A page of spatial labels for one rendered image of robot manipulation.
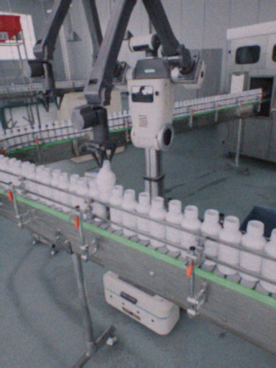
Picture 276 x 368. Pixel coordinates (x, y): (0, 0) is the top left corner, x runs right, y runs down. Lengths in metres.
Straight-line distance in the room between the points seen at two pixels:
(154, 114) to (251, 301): 1.00
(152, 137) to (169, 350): 1.25
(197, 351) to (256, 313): 1.10
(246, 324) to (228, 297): 0.08
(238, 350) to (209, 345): 0.16
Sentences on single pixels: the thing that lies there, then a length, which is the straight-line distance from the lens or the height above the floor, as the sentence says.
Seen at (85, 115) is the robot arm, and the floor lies 1.43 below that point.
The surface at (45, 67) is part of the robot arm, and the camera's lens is 1.34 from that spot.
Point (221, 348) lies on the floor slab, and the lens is 1.96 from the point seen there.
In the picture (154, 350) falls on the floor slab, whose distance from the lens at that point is 1.92.
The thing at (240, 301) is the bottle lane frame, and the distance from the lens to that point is 0.86.
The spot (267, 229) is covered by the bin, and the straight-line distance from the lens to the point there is 1.39.
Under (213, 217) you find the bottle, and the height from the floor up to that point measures 1.16.
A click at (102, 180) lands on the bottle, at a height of 1.19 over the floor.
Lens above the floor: 1.55
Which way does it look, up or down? 22 degrees down
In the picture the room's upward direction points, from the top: 4 degrees counter-clockwise
